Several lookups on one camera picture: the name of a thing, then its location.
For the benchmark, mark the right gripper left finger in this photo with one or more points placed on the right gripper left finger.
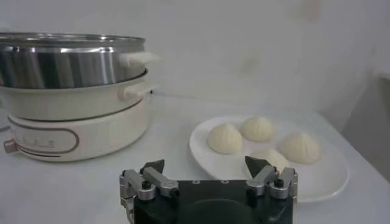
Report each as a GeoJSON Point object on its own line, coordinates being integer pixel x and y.
{"type": "Point", "coordinates": [158, 179]}

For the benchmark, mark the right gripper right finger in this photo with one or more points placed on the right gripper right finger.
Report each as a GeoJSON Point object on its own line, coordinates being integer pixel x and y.
{"type": "Point", "coordinates": [262, 179]}

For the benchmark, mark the white steamed baozi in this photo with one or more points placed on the white steamed baozi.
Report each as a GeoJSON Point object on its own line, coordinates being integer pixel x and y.
{"type": "Point", "coordinates": [275, 158]}
{"type": "Point", "coordinates": [225, 139]}
{"type": "Point", "coordinates": [301, 148]}
{"type": "Point", "coordinates": [257, 128]}

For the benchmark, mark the stainless steel steamer basket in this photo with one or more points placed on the stainless steel steamer basket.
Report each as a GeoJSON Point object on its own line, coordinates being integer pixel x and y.
{"type": "Point", "coordinates": [61, 67]}

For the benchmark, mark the white round plate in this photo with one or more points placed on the white round plate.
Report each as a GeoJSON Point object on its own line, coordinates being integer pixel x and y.
{"type": "Point", "coordinates": [320, 182]}

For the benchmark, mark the cream electric cooker pot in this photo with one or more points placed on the cream electric cooker pot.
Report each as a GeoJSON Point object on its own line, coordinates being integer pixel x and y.
{"type": "Point", "coordinates": [106, 134]}

